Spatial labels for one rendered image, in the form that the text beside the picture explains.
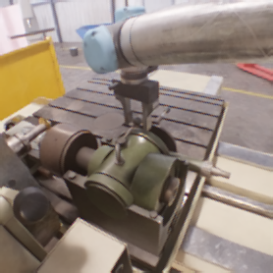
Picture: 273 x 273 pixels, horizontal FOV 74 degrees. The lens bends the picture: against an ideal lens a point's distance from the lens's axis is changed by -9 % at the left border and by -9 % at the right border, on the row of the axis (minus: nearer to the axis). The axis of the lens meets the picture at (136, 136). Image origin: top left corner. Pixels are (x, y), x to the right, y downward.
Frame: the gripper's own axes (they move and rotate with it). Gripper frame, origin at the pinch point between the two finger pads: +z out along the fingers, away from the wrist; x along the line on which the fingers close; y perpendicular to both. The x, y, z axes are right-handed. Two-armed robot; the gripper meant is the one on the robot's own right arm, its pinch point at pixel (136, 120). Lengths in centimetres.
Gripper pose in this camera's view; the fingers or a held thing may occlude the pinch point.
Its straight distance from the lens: 61.7
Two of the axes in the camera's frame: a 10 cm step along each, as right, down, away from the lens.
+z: 0.6, 7.9, 6.1
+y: -6.1, 5.1, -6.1
